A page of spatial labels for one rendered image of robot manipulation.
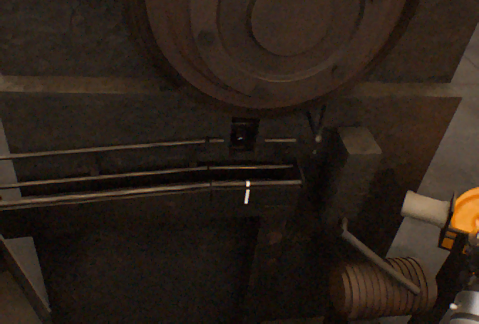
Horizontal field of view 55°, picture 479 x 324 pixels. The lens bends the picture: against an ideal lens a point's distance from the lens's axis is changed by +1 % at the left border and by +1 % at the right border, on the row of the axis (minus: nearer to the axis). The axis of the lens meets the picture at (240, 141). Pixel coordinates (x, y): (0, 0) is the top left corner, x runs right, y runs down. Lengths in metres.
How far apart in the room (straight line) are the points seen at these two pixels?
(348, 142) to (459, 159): 1.61
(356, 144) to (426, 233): 1.12
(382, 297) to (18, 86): 0.86
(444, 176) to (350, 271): 1.36
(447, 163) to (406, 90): 1.44
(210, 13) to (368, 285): 0.70
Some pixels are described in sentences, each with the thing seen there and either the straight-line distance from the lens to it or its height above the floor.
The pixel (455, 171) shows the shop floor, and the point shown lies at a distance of 2.45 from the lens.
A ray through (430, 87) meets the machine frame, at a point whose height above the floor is 0.87.
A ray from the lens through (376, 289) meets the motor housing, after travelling 1.09.
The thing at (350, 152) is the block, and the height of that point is 0.80.
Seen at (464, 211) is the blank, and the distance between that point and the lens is 1.06.
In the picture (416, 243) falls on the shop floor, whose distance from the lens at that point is 1.99.
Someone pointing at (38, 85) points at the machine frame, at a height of 0.87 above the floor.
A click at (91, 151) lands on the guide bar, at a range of 0.98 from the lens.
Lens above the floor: 1.35
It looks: 38 degrees down
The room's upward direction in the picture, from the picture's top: 8 degrees clockwise
